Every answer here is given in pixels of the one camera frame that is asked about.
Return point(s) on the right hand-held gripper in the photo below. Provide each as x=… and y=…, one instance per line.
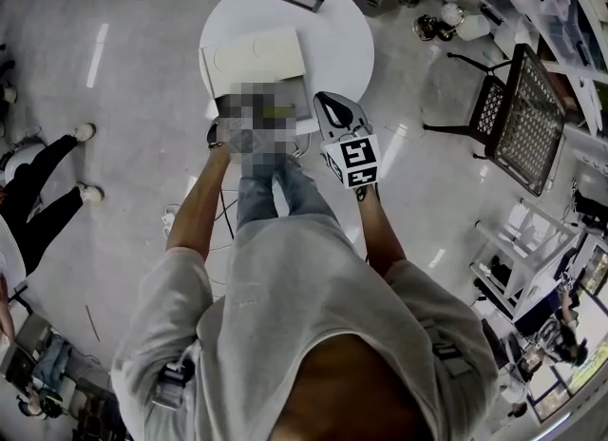
x=354, y=159

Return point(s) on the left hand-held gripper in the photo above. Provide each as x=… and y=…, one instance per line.
x=259, y=149

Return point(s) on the white box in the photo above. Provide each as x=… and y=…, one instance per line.
x=256, y=56

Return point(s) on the person's left forearm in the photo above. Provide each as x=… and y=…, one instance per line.
x=195, y=211

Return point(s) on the person's right forearm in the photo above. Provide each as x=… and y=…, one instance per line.
x=377, y=232

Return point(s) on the person's legs in jeans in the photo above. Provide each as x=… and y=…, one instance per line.
x=266, y=197

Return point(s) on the round white side table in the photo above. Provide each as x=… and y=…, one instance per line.
x=337, y=44

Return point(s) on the brass ornament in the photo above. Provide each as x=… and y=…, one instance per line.
x=427, y=25

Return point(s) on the person's torso in grey shirt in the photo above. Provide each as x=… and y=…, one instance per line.
x=294, y=287

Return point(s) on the white ball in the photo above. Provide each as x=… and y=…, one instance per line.
x=451, y=13

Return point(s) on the white lamp shade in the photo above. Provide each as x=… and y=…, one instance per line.
x=472, y=26

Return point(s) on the black mesh chair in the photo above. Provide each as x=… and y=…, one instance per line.
x=527, y=111

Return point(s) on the white round speaker device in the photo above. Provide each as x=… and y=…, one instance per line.
x=16, y=159

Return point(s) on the white desk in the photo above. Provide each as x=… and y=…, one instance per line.
x=537, y=265

